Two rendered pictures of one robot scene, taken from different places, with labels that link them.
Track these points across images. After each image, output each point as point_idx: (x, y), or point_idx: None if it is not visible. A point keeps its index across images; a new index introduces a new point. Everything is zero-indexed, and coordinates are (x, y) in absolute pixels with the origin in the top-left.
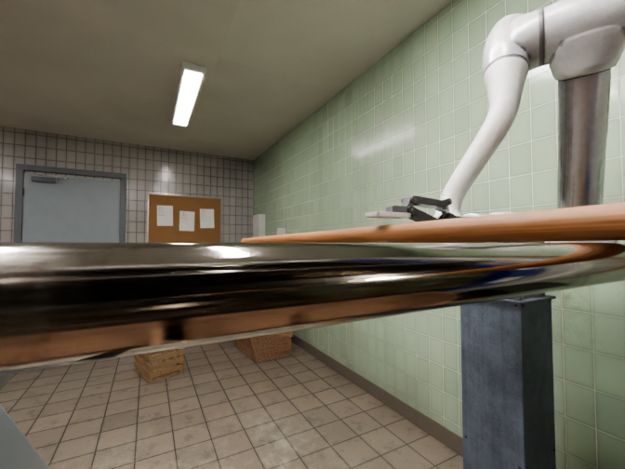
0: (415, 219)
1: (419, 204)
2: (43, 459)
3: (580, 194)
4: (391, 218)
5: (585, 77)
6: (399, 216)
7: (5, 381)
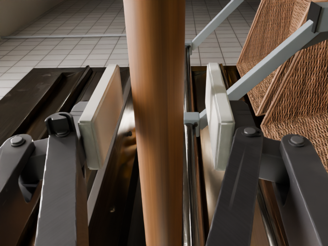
0: (81, 186)
1: (29, 203)
2: (229, 93)
3: None
4: (105, 111)
5: None
6: (110, 140)
7: (198, 123)
